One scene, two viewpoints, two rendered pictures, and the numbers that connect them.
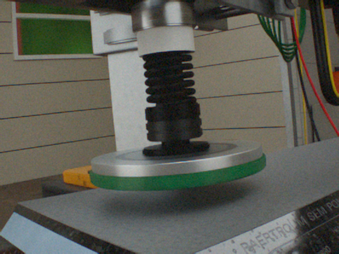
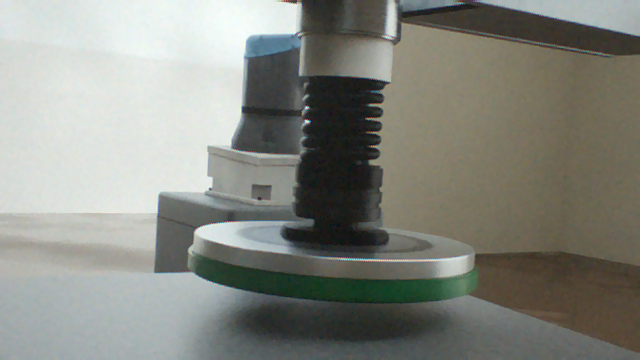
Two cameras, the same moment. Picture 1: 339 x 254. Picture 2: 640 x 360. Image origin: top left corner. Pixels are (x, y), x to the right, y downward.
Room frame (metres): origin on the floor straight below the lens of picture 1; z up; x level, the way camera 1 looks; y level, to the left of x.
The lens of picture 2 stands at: (1.13, 0.09, 0.99)
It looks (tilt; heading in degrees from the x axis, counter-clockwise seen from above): 3 degrees down; 191
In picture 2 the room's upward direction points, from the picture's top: 4 degrees clockwise
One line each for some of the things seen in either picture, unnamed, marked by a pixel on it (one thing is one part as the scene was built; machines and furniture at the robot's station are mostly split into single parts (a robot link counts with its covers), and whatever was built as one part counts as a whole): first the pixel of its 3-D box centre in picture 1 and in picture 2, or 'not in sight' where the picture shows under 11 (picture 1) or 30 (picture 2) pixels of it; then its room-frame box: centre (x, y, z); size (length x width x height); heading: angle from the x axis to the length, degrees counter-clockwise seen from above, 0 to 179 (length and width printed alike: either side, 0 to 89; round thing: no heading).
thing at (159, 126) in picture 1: (174, 124); (337, 194); (0.56, -0.01, 0.95); 0.07 x 0.07 x 0.01
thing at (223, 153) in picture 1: (177, 155); (333, 245); (0.56, -0.01, 0.91); 0.21 x 0.21 x 0.01
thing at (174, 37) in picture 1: (165, 40); (346, 57); (0.56, -0.01, 1.05); 0.07 x 0.07 x 0.04
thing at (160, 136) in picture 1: (174, 133); (336, 209); (0.56, -0.01, 0.94); 0.07 x 0.07 x 0.01
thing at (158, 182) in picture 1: (177, 158); (333, 250); (0.56, -0.01, 0.91); 0.22 x 0.22 x 0.04
